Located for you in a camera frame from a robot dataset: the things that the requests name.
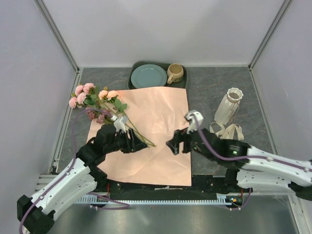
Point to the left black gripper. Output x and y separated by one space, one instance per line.
131 144

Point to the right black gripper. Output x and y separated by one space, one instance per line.
179 135

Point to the pink flower bunch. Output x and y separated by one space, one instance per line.
103 105

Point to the pink wrapping paper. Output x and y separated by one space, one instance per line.
156 112

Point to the beige ribbon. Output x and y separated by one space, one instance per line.
226 133

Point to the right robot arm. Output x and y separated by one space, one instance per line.
252 167

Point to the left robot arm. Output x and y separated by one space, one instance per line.
38 213

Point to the white ribbed vase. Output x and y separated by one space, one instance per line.
228 106

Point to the beige ceramic mug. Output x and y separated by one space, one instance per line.
175 73

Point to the teal plate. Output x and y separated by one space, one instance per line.
148 75

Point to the dark green tray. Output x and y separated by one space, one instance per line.
181 84

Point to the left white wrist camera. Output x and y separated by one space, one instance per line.
119 123

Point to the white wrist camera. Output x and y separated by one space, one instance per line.
195 119
119 123

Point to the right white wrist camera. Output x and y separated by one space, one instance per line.
195 119

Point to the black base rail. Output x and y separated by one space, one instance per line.
203 187

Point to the slotted cable duct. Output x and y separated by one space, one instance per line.
220 200

